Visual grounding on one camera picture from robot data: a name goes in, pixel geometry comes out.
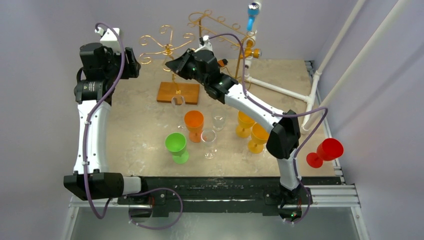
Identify yellow goblet rear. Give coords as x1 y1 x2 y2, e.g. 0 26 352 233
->
235 111 256 138

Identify white pvc pipe frame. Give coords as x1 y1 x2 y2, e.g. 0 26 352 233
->
243 0 413 133

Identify gold scroll glass rack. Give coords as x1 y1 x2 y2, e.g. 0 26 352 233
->
138 24 200 105

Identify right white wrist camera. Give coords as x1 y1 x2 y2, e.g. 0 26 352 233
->
195 35 213 52

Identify orange pipe fitting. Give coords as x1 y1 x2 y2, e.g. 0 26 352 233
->
239 38 262 59

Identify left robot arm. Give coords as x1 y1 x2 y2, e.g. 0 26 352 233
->
63 42 149 205

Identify red plastic goblet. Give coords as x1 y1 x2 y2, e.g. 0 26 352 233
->
306 138 344 169

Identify yellow goblet front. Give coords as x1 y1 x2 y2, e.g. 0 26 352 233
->
247 123 269 154

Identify clear glass rear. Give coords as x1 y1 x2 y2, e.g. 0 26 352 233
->
211 107 227 131

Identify clear glass front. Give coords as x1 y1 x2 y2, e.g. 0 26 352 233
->
201 128 217 159

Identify orange plastic goblet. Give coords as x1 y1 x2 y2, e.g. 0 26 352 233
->
184 110 204 143

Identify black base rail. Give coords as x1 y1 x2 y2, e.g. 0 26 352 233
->
108 176 360 218

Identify small orange black object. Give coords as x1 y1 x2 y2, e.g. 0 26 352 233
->
217 58 228 68

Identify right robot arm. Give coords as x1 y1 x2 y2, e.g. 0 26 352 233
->
165 49 303 204

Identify tall clear flute glass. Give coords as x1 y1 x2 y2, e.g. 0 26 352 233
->
171 95 186 131

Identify gold rectangular wire rack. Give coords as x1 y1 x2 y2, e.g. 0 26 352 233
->
187 9 257 90

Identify yellow goblet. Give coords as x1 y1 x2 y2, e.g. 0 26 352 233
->
235 111 256 138
247 123 269 154

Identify green plastic goblet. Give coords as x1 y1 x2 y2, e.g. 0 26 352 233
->
165 132 189 164

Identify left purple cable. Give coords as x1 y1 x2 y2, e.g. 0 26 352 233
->
82 22 183 231

